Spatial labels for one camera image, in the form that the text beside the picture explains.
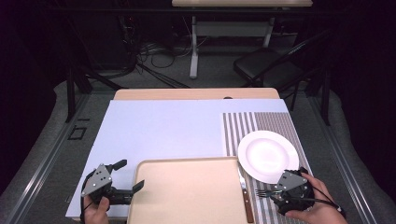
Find loose floor cables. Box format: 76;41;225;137
136;41;194;69

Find wooden-handled table knife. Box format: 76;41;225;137
237;161;255;224

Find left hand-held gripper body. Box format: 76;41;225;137
79;162;134;207

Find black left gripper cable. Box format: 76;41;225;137
78;174;94;224

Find white ceramic plate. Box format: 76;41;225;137
236;130;301;185

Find black folding chair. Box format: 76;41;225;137
233;29;331;94

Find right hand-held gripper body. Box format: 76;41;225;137
270;167;316;217

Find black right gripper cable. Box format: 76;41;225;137
298;186;347;217

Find beige plastic tray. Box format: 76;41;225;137
126;156;255;224

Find person's left hand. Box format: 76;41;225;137
82;195;110;224

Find black floor outlet frame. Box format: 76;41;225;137
67;125;88;141

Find white-framed desk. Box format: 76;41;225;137
171;0;314;80

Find striped grey placemat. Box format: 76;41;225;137
221;111;314;224

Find black metal stand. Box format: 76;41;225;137
64;62;125;124
306;66;332;127

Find white table sheet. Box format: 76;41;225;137
64;98;290;218

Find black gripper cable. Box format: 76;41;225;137
298;186;347;217
78;174;94;224

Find metal floor rail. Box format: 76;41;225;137
0;92;92;224
306;92;379;224

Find person's right hand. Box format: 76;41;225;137
284;172;347;224

